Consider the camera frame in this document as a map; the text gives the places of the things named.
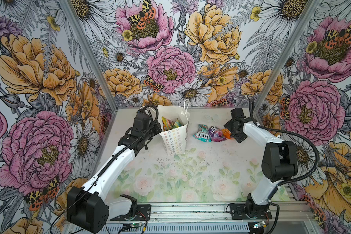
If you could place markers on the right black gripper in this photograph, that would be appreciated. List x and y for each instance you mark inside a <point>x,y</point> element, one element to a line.
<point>239,138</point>

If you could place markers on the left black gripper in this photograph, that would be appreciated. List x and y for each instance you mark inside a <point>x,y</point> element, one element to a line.
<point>158,129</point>

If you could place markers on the orange snack packet back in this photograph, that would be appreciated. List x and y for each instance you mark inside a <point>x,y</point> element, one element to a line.
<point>227,134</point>

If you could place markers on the green snack packet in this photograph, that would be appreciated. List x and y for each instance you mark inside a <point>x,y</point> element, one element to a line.
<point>167,124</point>
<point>177,124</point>

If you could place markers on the white paper bag with cartoon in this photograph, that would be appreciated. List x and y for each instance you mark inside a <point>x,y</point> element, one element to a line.
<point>174,140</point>

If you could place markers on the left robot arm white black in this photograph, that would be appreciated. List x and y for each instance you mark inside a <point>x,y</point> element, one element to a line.
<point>86,206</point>

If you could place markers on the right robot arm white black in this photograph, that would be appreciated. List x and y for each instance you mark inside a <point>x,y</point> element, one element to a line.
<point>279,161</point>

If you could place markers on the purple candy packet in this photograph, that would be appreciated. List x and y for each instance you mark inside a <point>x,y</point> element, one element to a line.
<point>216,134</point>

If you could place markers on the teal Fox's candy packet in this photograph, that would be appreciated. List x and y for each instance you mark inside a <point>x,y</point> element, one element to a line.
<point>202,133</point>

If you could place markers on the left green circuit board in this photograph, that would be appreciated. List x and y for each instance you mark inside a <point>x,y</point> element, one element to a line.
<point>133,227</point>

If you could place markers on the green circuit board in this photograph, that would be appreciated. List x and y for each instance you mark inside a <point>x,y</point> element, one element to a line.
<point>259,225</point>
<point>133,227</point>

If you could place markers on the right green circuit board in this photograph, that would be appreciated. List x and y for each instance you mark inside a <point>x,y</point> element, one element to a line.
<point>259,225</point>

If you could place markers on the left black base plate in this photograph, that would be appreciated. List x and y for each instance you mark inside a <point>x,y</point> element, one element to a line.
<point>142,213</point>

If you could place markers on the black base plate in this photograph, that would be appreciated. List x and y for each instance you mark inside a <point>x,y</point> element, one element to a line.
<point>239,211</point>
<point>142,213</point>

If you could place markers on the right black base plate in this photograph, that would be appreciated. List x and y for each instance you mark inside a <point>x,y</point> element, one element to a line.
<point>239,211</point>

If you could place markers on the white vented cable duct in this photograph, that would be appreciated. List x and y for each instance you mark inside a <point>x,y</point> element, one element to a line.
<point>181,228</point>

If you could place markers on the aluminium front rail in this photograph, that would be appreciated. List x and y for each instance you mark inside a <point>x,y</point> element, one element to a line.
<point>189,212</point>

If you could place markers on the left aluminium frame post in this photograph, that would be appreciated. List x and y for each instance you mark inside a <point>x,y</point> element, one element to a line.
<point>82,38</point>

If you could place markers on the aluminium frame post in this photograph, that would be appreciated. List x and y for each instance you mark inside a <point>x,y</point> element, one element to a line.
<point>82,38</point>
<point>299,28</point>

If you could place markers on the right aluminium frame post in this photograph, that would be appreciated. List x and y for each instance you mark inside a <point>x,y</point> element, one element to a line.
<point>299,28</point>

